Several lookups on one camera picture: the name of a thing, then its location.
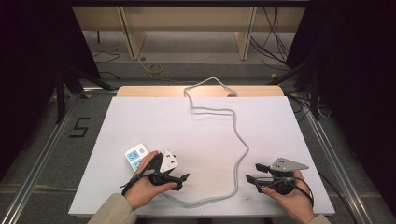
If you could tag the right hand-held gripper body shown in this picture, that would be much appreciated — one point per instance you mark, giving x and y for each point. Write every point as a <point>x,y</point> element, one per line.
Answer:
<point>286,166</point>

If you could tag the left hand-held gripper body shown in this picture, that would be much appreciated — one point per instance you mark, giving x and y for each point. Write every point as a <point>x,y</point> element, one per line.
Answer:
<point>168,161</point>

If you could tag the white power strip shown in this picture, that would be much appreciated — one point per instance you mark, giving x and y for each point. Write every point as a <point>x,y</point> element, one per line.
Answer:
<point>134,154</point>

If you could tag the person's right hand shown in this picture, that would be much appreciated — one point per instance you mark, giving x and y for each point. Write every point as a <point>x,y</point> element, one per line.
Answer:
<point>291,200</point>

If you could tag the person's left hand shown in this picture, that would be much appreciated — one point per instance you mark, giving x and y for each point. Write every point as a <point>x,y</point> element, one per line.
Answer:
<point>143,188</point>

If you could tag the white table mat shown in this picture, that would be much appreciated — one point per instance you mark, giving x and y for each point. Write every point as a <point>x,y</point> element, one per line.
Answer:
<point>186,140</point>

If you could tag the black metal stand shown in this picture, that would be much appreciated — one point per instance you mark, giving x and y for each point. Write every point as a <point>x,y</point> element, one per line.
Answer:
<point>315,93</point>
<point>59,93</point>

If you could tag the yellow tape roll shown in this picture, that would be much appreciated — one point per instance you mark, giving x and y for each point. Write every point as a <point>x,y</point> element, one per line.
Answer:
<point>150,69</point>

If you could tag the wooden bench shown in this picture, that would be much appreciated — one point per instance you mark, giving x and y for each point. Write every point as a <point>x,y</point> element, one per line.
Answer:
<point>186,18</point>

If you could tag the aluminium rail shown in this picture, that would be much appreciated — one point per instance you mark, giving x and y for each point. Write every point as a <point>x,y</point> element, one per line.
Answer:
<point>336,174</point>
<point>46,149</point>

